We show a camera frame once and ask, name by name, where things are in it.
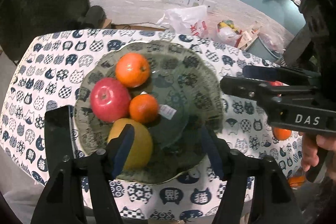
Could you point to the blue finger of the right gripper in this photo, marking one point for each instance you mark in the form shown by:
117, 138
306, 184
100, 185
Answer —
277, 73
262, 92

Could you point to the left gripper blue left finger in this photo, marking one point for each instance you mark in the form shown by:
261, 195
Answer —
127, 139

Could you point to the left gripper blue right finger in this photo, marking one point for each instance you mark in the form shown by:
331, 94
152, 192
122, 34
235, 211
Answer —
211, 148

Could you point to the yellow green pear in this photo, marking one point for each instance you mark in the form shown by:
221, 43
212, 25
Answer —
142, 147

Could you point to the small orange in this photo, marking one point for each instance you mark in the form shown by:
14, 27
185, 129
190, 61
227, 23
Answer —
144, 108

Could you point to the red apple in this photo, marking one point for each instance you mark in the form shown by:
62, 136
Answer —
110, 100
275, 83

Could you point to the green glass plate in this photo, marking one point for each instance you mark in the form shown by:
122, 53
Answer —
166, 92

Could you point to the large orange front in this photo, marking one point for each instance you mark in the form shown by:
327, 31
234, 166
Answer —
132, 70

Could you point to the right hand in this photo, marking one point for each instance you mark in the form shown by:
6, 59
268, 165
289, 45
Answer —
310, 146

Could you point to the grey blue waste bin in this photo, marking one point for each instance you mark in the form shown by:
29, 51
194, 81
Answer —
264, 48

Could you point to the white paper packages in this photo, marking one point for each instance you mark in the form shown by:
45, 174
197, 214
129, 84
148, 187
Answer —
250, 35

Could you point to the red paper bag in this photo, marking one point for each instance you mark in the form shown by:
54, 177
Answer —
228, 33

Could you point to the white plastic bag red print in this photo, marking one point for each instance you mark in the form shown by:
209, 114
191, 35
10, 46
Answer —
190, 21

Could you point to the cat pattern tablecloth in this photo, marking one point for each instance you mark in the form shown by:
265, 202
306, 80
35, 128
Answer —
61, 69

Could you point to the black speaker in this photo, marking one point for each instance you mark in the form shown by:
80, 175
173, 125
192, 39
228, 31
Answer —
94, 18

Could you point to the black hanging cloth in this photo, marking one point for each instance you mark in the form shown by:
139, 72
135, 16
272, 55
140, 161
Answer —
42, 1

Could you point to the white wall sockets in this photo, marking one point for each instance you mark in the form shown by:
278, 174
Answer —
194, 3

